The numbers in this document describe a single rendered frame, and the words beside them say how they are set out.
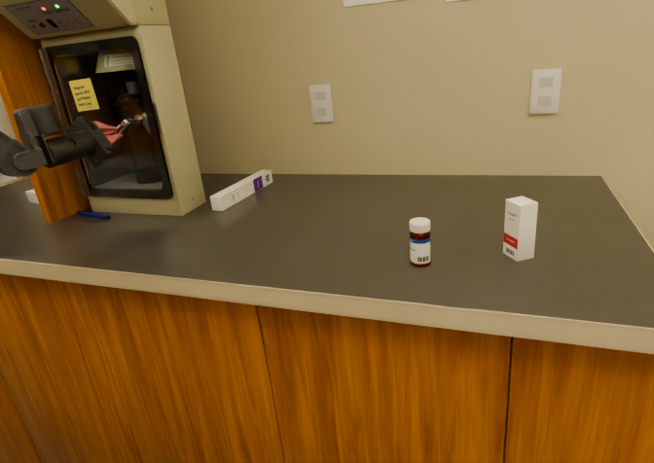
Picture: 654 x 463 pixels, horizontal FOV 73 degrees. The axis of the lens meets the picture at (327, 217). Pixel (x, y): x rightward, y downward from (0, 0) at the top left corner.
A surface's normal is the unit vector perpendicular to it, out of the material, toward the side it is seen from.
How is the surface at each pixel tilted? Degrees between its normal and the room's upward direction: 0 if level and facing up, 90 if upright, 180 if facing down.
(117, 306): 90
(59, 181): 90
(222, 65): 90
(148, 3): 90
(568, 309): 0
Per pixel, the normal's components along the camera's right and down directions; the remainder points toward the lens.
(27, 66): 0.94, 0.04
